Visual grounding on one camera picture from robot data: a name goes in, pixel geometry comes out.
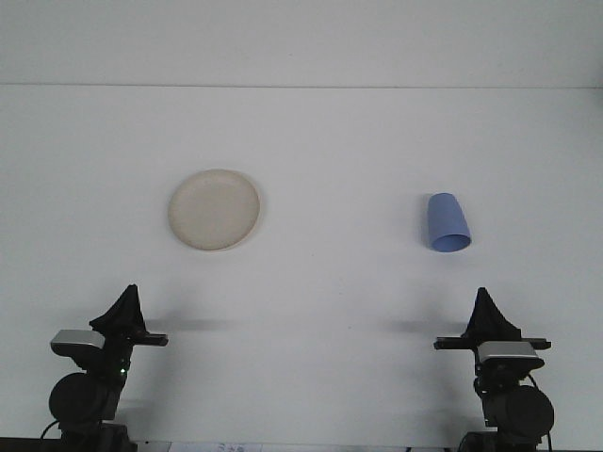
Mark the pale blue cup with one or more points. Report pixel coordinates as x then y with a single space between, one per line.
447 221

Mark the pale round plate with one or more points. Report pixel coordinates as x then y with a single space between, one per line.
214 209

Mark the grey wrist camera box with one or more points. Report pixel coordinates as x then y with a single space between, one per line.
75 339
509 350

